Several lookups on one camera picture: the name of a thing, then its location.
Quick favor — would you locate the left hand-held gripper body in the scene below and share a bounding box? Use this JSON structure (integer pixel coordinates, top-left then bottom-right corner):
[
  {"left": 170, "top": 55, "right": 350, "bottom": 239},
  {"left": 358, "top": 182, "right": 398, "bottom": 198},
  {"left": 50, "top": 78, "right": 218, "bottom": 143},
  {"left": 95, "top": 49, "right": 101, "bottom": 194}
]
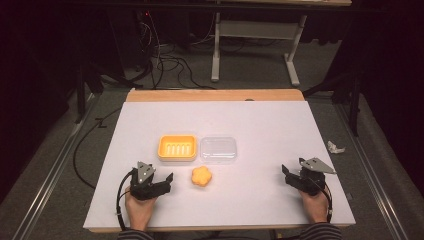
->
[{"left": 129, "top": 161, "right": 161, "bottom": 201}]

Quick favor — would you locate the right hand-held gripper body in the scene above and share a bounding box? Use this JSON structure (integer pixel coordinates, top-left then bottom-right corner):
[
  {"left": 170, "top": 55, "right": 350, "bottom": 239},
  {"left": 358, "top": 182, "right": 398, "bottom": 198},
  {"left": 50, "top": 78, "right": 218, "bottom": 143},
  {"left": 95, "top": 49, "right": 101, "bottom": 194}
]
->
[{"left": 293, "top": 157, "right": 337, "bottom": 197}]

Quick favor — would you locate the person's left hand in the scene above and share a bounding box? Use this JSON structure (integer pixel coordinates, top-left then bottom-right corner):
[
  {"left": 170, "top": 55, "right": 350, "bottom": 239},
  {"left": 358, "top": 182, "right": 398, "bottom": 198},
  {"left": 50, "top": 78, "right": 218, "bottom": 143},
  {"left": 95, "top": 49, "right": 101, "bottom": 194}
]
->
[{"left": 124, "top": 185, "right": 158, "bottom": 232}]

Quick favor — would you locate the person's right hand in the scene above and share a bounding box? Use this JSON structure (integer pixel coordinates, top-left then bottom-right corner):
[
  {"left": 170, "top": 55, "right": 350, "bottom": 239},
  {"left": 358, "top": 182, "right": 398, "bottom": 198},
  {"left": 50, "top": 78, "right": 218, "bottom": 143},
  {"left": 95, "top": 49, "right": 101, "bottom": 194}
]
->
[{"left": 298, "top": 188, "right": 330, "bottom": 225}]

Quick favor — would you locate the yellow soap dish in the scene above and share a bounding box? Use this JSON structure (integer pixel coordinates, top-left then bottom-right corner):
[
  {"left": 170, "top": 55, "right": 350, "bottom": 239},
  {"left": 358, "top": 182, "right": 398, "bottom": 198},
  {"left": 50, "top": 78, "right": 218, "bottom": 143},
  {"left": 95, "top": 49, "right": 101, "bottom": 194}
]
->
[{"left": 156, "top": 134, "right": 199, "bottom": 163}]

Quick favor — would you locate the crumpled white paper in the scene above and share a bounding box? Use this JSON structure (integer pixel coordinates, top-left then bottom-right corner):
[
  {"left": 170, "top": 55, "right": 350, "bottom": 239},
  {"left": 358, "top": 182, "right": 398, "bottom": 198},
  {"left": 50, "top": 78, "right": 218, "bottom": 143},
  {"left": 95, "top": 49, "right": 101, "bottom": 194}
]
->
[{"left": 326, "top": 140, "right": 347, "bottom": 155}]

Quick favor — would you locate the clear plastic lid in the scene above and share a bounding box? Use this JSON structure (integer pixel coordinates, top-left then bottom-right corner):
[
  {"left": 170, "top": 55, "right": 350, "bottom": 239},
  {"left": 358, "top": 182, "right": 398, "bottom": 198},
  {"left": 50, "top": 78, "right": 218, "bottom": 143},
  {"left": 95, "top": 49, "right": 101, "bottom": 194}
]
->
[{"left": 199, "top": 135, "right": 239, "bottom": 165}]

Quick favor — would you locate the white table mat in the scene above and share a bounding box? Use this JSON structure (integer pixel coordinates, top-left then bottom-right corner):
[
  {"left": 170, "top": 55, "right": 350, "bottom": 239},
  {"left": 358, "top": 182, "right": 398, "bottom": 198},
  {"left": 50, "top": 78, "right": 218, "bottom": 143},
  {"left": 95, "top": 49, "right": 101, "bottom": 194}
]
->
[{"left": 83, "top": 100, "right": 356, "bottom": 231}]

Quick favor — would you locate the wooden table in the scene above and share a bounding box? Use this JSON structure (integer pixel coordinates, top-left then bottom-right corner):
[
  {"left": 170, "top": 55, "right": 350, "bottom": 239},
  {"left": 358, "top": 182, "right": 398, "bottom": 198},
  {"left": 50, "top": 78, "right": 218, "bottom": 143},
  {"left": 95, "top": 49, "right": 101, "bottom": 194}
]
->
[{"left": 83, "top": 88, "right": 356, "bottom": 234}]

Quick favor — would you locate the black metal stand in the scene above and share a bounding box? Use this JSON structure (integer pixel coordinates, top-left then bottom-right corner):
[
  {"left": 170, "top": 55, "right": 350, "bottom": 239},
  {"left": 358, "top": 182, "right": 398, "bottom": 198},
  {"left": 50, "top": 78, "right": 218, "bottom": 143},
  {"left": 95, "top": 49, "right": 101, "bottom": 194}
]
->
[
  {"left": 302, "top": 64, "right": 363, "bottom": 138},
  {"left": 73, "top": 61, "right": 105, "bottom": 125}
]

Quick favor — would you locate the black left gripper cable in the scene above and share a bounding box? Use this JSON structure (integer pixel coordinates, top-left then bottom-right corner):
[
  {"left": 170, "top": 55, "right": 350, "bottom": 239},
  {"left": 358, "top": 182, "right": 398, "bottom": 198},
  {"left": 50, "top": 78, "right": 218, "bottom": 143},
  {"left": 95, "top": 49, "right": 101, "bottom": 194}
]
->
[{"left": 115, "top": 169, "right": 135, "bottom": 232}]

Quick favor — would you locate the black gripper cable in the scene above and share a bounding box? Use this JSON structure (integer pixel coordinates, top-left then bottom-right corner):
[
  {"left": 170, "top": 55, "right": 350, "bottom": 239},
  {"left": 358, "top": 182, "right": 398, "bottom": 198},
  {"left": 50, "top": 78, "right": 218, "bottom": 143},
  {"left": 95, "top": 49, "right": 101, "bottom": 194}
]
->
[
  {"left": 115, "top": 169, "right": 135, "bottom": 232},
  {"left": 320, "top": 182, "right": 335, "bottom": 224}
]

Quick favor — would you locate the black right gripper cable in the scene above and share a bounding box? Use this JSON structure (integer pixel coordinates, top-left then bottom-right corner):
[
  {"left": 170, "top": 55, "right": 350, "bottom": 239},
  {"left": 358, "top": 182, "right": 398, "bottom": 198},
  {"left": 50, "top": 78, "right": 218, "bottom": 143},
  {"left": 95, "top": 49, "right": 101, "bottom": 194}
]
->
[{"left": 320, "top": 182, "right": 335, "bottom": 224}]

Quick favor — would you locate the metal floor rail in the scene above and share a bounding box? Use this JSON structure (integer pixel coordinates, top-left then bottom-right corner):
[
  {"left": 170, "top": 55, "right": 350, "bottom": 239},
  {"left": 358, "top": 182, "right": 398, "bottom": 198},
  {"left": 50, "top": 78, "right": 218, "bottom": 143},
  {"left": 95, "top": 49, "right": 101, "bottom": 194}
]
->
[
  {"left": 334, "top": 103, "right": 402, "bottom": 240},
  {"left": 12, "top": 93, "right": 101, "bottom": 240}
]

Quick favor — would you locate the black floor cable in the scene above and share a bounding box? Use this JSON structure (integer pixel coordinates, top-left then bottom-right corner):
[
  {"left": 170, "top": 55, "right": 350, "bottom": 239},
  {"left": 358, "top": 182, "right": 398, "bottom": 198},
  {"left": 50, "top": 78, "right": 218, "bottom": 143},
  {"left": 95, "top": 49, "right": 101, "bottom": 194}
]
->
[{"left": 72, "top": 107, "right": 122, "bottom": 190}]

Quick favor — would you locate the bundle of black cables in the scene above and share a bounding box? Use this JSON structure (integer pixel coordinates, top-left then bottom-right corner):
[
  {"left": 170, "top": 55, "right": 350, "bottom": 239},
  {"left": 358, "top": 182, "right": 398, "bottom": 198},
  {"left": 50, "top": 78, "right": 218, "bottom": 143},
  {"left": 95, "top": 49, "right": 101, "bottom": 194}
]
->
[{"left": 134, "top": 11, "right": 216, "bottom": 91}]

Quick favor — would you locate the white metal desk frame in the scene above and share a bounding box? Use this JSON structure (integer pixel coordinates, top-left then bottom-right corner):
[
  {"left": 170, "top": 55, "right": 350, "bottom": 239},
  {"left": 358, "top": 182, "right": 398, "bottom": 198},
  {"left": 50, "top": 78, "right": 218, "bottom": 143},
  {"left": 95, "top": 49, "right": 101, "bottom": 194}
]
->
[{"left": 210, "top": 12, "right": 308, "bottom": 88}]

